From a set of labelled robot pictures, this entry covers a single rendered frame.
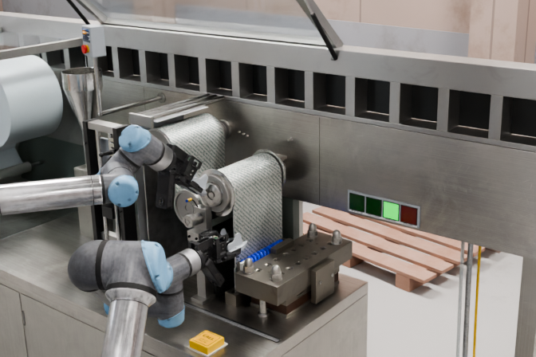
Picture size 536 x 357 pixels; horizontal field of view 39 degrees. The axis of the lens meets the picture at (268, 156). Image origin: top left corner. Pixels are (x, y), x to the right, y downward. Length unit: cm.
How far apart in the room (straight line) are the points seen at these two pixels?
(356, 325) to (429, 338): 151
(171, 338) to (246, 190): 48
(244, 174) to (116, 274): 70
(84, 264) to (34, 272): 96
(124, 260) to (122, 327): 15
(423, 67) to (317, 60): 36
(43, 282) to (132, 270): 94
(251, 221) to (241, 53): 57
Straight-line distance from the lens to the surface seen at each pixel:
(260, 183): 235
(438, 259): 458
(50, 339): 275
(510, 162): 212
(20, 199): 192
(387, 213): 233
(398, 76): 221
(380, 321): 412
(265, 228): 242
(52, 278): 267
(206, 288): 240
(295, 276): 226
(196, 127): 248
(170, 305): 214
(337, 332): 244
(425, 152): 222
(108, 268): 177
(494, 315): 428
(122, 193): 191
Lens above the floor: 204
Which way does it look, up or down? 17 degrees down
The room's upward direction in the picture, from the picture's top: 1 degrees counter-clockwise
